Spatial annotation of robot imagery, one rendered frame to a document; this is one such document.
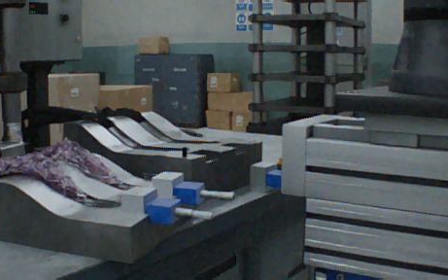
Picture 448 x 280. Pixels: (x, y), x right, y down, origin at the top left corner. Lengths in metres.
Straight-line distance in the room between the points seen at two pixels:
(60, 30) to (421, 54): 1.44
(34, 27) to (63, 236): 1.12
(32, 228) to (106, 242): 0.13
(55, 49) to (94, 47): 8.04
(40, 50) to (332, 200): 1.33
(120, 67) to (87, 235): 8.77
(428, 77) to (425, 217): 0.16
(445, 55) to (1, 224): 0.67
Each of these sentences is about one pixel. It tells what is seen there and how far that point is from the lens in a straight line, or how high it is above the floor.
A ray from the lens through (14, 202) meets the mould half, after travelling 0.82.
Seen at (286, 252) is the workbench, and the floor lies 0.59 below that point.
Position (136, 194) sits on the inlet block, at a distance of 0.77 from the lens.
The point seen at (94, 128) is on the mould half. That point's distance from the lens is 1.19.
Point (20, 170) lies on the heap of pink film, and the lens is 0.87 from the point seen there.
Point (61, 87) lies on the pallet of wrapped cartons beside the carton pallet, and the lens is 4.85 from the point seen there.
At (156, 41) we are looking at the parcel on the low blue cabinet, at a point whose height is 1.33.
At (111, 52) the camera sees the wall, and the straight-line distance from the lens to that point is 9.62.
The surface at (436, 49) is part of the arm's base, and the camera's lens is 0.61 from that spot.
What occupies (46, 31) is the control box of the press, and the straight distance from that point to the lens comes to 1.83.
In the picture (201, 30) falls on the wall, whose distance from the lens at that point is 8.52.
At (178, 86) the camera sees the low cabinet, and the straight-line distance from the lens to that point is 8.14.
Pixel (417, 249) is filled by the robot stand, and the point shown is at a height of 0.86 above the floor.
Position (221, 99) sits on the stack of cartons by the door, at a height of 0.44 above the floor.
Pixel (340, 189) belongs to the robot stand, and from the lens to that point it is 0.65.
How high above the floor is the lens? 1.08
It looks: 9 degrees down
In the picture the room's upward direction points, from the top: straight up
